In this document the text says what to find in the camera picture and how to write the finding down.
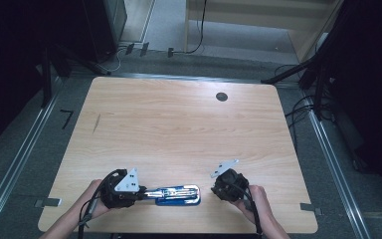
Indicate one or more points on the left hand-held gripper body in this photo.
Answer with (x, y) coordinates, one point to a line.
(126, 186)

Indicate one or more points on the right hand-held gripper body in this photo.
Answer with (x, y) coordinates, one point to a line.
(229, 187)

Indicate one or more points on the blue stapler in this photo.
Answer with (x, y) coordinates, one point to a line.
(179, 200)

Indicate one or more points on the person's right hand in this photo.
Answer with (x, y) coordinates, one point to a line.
(257, 199)

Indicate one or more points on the person's left hand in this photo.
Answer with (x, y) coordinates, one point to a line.
(94, 194)

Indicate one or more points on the grey tape strip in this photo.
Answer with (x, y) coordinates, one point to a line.
(48, 202)
(310, 208)

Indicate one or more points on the dark round table grommet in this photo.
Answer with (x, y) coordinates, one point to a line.
(222, 96)

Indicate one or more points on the black metal stand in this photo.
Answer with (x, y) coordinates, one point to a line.
(51, 63)
(315, 63)

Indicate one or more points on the black cabinet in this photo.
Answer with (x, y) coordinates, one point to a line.
(107, 23)

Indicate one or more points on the light wooden furniture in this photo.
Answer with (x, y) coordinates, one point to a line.
(245, 16)

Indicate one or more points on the aluminium floor rail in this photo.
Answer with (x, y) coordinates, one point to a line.
(338, 172)
(20, 156)

